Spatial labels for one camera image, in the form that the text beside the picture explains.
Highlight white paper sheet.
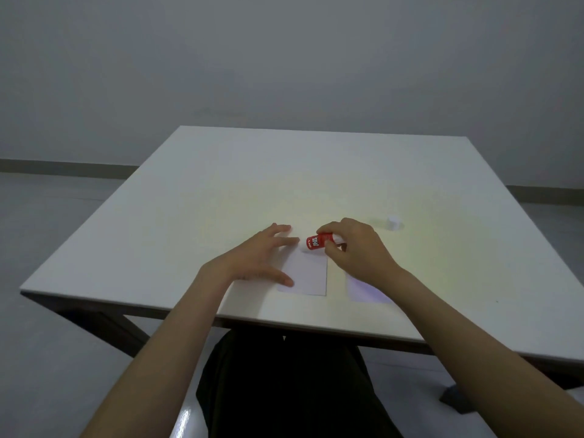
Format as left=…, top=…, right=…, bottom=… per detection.
left=345, top=271, right=394, bottom=305
left=276, top=231, right=329, bottom=297

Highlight red glue stick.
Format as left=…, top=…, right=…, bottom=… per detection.
left=306, top=233, right=346, bottom=252

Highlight person's left hand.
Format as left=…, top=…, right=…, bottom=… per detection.
left=200, top=223, right=301, bottom=289

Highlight person's right forearm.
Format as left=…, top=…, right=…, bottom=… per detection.
left=387, top=268, right=584, bottom=438

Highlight dark table frame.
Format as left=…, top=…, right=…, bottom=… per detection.
left=20, top=291, right=584, bottom=415

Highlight person's right hand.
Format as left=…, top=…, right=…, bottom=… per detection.
left=316, top=217, right=403, bottom=289

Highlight person's black trousers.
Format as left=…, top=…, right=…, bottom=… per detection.
left=196, top=327, right=405, bottom=438

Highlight person's left forearm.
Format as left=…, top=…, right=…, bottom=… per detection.
left=80, top=265, right=238, bottom=438

